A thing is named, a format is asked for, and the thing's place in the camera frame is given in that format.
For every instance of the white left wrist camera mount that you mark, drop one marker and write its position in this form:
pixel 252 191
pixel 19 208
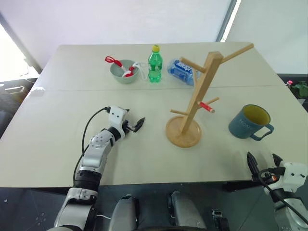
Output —
pixel 116 116

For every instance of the green potted plant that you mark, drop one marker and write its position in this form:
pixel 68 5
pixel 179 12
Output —
pixel 302 89

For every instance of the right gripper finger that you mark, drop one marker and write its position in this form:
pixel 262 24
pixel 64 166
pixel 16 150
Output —
pixel 278 161
pixel 253 163

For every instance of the grey-green bowl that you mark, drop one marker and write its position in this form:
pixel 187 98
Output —
pixel 125 79

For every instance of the small black device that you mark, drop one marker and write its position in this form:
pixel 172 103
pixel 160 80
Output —
pixel 220 220

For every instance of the blue mug yellow inside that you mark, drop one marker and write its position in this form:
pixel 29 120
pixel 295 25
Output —
pixel 240 126

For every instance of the dark window frame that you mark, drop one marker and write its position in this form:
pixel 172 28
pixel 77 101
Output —
pixel 21 45

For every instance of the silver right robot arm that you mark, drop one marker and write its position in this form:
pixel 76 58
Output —
pixel 296 214

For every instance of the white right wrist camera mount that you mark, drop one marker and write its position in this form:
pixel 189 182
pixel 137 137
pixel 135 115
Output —
pixel 293 173

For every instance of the dark window pillar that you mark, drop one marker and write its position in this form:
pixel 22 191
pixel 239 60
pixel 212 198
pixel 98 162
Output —
pixel 227 20

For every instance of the grey rounded robot shape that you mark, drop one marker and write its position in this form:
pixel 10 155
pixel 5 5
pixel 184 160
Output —
pixel 124 214
pixel 186 211

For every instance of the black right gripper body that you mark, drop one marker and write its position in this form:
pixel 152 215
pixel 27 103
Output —
pixel 267 176

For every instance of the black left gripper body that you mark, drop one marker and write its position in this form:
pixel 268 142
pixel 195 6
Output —
pixel 128 127

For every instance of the white crumpled scrap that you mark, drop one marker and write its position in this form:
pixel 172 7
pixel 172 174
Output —
pixel 37 92

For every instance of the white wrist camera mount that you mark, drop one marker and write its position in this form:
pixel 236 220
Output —
pixel 116 116
pixel 293 173

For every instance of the blue plastic water bottle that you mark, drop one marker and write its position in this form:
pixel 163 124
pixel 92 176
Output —
pixel 180 71

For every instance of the pink capped bottle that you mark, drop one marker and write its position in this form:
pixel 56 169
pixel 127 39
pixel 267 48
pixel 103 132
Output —
pixel 289 84

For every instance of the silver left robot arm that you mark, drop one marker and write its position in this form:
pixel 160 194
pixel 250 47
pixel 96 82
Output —
pixel 96 149

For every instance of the wooden mug tree stand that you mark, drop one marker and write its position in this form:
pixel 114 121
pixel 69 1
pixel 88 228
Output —
pixel 193 108

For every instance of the green plastic soda bottle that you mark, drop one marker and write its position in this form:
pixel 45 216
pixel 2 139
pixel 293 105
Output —
pixel 154 66

